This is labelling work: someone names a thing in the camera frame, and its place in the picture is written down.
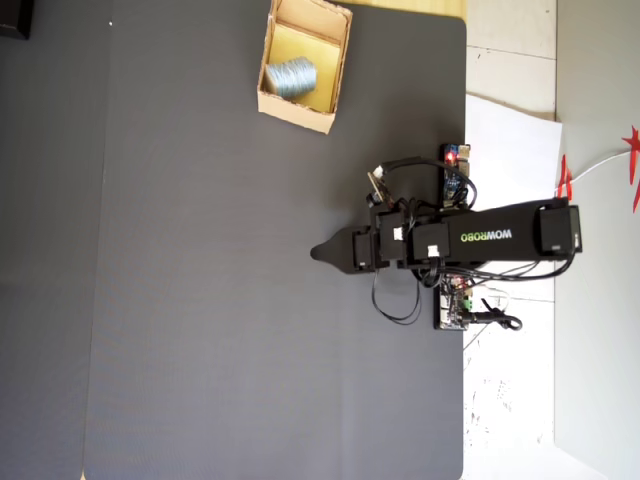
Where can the motor driver board green terminal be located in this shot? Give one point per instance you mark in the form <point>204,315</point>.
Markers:
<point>450,307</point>

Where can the grey panel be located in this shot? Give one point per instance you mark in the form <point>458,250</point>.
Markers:
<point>600,325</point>

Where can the white paper sheet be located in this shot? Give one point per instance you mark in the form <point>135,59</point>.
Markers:
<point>515,160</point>

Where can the light blue yarn-wrapped block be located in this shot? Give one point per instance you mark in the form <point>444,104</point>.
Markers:
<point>292,77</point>

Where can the black box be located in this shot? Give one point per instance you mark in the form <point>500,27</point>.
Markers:
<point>14,17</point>

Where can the red paper cutout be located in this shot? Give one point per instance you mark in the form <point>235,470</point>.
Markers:
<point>634,150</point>
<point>565,180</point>

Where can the brown cardboard box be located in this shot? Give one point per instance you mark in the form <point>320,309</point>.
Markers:
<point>295,112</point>

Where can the narrow dark grey mat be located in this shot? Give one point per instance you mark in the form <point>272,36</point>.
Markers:
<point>50,250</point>

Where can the camera circuit board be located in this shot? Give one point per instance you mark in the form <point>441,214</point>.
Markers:
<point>380,187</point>

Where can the large dark grey mat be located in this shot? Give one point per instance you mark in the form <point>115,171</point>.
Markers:
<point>225,300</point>

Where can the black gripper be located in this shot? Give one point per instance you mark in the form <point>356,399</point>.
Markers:
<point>387,240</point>

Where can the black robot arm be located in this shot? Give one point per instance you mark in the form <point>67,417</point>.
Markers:
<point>485,240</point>

